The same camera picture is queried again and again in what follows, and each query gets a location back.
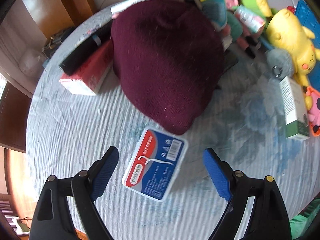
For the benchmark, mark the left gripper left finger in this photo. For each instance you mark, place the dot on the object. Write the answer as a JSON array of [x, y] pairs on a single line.
[[52, 218]]

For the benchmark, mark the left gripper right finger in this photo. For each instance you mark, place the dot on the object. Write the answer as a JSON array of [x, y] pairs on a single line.
[[268, 219]]

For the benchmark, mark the blue dental floss box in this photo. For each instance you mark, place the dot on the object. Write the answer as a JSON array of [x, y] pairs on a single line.
[[155, 164]]

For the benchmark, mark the black cylinder bottle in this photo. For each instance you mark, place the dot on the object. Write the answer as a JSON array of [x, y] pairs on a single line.
[[85, 49]]

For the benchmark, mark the green white carton box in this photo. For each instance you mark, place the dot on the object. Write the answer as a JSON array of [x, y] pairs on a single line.
[[296, 114]]

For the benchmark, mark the pink pig plush orange dress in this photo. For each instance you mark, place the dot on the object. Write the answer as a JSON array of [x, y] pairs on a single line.
[[312, 101]]

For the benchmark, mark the red white box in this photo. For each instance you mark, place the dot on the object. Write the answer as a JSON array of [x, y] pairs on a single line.
[[88, 79]]

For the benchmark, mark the yellow Pikachu plush toy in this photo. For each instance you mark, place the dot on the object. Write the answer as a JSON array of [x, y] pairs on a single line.
[[286, 32]]

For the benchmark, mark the maroon knit beanie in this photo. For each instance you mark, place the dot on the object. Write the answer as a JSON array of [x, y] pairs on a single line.
[[168, 59]]

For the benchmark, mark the colourful snack box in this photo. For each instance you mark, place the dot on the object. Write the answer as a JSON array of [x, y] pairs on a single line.
[[251, 20]]

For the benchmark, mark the green frog plush toy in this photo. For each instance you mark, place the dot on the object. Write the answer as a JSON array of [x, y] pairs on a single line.
[[252, 6]]

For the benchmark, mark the grey furry pompom keychain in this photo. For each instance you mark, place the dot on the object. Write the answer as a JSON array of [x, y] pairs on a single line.
[[280, 62]]

